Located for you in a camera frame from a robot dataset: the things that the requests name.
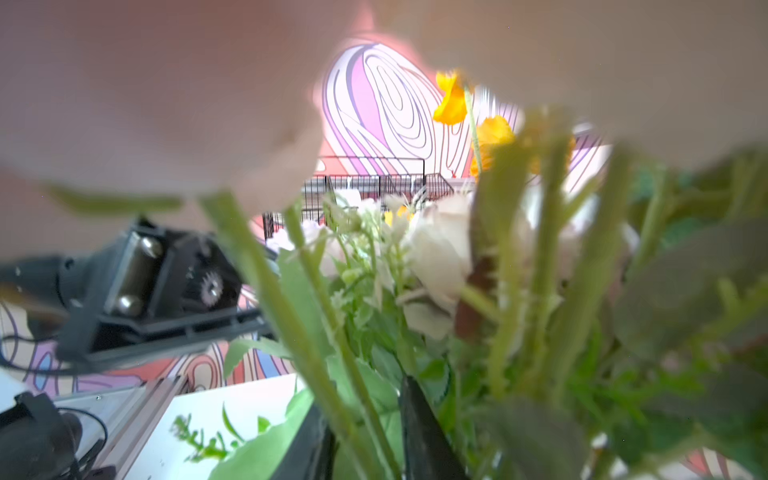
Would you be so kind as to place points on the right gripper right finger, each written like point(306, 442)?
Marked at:
point(427, 452)

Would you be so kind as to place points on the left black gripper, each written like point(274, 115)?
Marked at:
point(152, 293)

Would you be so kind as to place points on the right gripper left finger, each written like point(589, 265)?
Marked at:
point(312, 452)

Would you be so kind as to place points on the white purple mixed bouquet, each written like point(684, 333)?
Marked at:
point(395, 271)

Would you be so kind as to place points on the orange poppy flower stem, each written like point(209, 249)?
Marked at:
point(485, 122)

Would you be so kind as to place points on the peach rose flower stem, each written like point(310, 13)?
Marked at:
point(521, 269)

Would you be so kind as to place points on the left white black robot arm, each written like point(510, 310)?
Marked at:
point(38, 440)

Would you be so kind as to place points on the pink rose flower stem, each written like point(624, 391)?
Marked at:
point(143, 98)

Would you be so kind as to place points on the teal white bouquet right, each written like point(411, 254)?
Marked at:
point(687, 340)

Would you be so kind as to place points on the black wire basket left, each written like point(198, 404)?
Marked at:
point(374, 177)

